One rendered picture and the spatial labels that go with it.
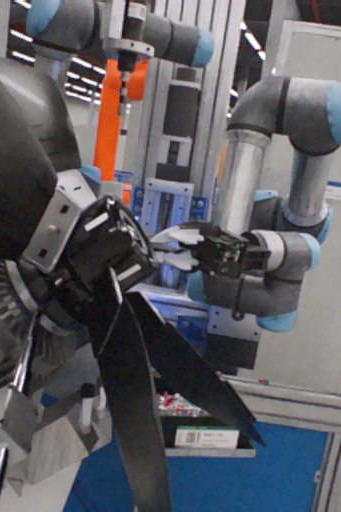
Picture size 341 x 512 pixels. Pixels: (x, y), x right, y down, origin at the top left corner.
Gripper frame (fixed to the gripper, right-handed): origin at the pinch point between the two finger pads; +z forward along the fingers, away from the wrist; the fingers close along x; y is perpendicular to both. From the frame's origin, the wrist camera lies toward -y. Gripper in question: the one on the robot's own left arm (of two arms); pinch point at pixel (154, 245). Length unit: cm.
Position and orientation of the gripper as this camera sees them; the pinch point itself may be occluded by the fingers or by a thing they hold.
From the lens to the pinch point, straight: 87.6
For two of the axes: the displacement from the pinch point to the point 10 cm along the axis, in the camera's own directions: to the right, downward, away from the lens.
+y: 5.4, 3.4, -7.7
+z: -8.2, 0.0, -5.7
